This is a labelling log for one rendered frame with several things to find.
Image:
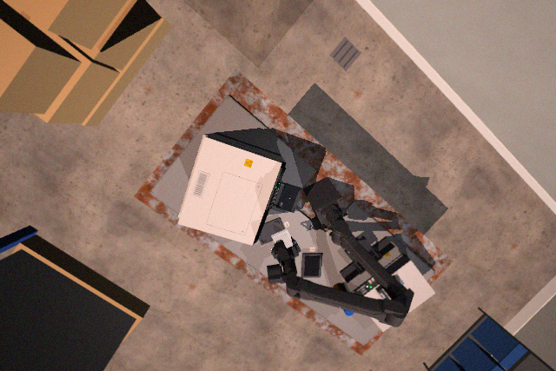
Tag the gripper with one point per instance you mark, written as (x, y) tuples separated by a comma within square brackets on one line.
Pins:
[(296, 249)]

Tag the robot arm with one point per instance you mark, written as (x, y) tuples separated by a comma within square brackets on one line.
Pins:
[(391, 312)]

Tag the white multi-well plate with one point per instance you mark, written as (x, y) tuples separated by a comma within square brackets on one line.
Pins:
[(283, 235)]

